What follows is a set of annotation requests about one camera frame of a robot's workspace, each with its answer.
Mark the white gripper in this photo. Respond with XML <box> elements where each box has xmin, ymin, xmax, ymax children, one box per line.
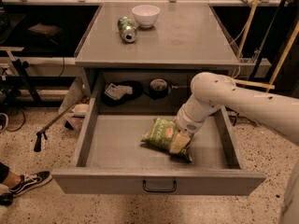
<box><xmin>169</xmin><ymin>108</ymin><xmax>204</xmax><ymax>154</ymax></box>

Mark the green jalapeno chip bag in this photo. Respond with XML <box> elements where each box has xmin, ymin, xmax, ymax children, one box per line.
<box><xmin>141</xmin><ymin>118</ymin><xmax>192</xmax><ymax>162</ymax></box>

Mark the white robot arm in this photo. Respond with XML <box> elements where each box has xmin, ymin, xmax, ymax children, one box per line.
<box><xmin>175</xmin><ymin>72</ymin><xmax>299</xmax><ymax>224</ymax></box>

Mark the grey open drawer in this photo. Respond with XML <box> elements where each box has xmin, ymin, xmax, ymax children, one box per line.
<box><xmin>51</xmin><ymin>70</ymin><xmax>267</xmax><ymax>197</ymax></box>

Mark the grey cabinet counter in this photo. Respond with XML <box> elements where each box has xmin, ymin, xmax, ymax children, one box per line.
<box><xmin>76</xmin><ymin>2</ymin><xmax>239</xmax><ymax>70</ymax></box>

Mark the black pouch with white tag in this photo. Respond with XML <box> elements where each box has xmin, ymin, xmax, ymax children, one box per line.
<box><xmin>101</xmin><ymin>80</ymin><xmax>143</xmax><ymax>106</ymax></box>

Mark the green soda can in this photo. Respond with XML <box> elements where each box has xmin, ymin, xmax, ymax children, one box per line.
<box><xmin>118</xmin><ymin>17</ymin><xmax>136</xmax><ymax>43</ymax></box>

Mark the white bowl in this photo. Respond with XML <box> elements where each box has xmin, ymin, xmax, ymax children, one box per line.
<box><xmin>132</xmin><ymin>5</ymin><xmax>160</xmax><ymax>28</ymax></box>

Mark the grabber stick tool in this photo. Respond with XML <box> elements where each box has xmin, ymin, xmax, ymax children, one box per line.
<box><xmin>34</xmin><ymin>95</ymin><xmax>86</xmax><ymax>152</ymax></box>

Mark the black and white sneaker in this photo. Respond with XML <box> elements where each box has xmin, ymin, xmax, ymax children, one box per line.
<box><xmin>8</xmin><ymin>171</ymin><xmax>52</xmax><ymax>197</ymax></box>

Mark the black tripod stand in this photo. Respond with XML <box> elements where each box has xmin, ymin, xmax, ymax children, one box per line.
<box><xmin>0</xmin><ymin>47</ymin><xmax>42</xmax><ymax>105</ymax></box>

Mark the black wheel caster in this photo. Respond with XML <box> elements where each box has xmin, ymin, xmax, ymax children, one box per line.
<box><xmin>0</xmin><ymin>193</ymin><xmax>13</xmax><ymax>206</ymax></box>

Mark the black drawer handle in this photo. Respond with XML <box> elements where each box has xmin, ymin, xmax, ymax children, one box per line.
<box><xmin>142</xmin><ymin>180</ymin><xmax>177</xmax><ymax>193</ymax></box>

